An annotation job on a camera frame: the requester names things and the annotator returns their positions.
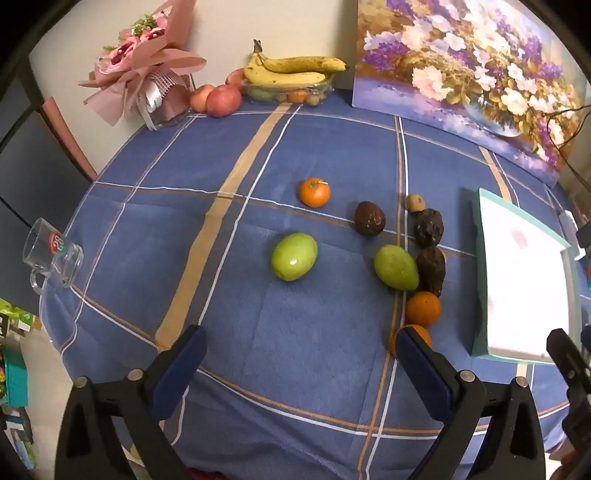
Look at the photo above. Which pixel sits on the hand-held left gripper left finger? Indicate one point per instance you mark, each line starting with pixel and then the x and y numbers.
pixel 184 364

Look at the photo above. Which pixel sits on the yellow banana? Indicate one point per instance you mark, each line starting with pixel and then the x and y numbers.
pixel 304 63
pixel 277 78

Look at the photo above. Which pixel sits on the green carton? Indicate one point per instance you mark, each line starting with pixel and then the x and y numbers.
pixel 18 318

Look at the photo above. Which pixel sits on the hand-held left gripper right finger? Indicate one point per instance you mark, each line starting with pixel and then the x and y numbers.
pixel 420 369

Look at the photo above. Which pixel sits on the smooth dark brown fruit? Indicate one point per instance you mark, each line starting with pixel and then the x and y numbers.
pixel 369 218

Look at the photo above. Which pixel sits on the clear plastic fruit container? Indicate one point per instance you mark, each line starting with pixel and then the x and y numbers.
pixel 295 96

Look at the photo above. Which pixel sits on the glass mug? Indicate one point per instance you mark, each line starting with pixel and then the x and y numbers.
pixel 51 258

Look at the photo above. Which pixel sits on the flower painting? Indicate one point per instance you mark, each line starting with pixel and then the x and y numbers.
pixel 461 69

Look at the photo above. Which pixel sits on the teal box with red label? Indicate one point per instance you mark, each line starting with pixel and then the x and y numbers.
pixel 587 274

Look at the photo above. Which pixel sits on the elongated dark brown fruit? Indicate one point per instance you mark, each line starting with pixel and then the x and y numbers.
pixel 431 271

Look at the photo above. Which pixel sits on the round green mango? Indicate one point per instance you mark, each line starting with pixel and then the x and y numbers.
pixel 294 256

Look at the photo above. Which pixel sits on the black power adapter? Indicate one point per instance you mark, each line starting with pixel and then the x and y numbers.
pixel 582 242

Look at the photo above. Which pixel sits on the small orange tangerine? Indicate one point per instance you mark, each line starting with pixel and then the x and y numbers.
pixel 423 308

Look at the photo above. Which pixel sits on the large red apple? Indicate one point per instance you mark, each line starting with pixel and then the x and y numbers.
pixel 224 100

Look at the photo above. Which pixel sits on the pink flower bouquet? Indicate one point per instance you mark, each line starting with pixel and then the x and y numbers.
pixel 138 60

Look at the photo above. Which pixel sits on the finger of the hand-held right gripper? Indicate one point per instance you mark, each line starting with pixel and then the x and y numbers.
pixel 565 355

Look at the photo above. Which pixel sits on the round orange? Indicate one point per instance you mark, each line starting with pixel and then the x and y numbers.
pixel 424 336

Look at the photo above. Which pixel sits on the white tray with teal rim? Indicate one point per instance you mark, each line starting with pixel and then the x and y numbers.
pixel 521 295

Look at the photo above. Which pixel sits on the plain teal box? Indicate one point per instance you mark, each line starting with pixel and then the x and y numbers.
pixel 11 378

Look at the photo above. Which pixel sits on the white power strip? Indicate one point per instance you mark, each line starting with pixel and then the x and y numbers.
pixel 567 224

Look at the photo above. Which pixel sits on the blue plaid tablecloth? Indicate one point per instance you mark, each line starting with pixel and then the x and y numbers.
pixel 286 346

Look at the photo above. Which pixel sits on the small tan fruit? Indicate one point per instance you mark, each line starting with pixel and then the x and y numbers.
pixel 415 203

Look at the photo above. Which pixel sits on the pale red apple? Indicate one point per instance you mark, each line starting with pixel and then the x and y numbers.
pixel 199 98

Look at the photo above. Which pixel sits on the orange with stem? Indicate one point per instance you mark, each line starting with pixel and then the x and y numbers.
pixel 314 192

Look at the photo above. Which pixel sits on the wrinkled dark brown fruit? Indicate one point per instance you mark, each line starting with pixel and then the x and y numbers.
pixel 428 226

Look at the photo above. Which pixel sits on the elongated green mango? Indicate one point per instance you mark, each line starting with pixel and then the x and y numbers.
pixel 396 266

